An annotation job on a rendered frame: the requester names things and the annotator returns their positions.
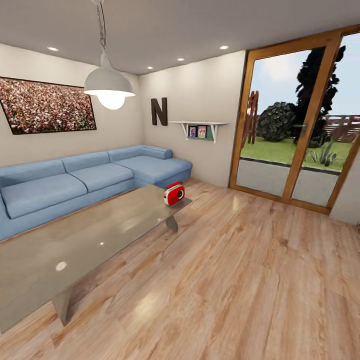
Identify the room light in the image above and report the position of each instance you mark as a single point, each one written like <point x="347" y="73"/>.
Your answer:
<point x="106" y="78"/>

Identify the decorative sign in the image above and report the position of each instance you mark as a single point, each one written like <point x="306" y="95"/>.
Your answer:
<point x="156" y="111"/>

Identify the door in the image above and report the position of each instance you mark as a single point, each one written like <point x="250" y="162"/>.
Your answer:
<point x="298" y="127"/>

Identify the shelf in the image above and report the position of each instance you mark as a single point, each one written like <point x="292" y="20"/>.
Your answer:
<point x="211" y="132"/>

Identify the radio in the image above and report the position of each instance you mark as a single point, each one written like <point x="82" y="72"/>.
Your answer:
<point x="174" y="194"/>

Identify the sofa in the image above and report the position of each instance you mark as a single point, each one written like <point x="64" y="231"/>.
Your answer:
<point x="38" y="193"/>

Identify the coffee table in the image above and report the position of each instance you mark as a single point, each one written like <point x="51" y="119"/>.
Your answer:
<point x="42" y="267"/>

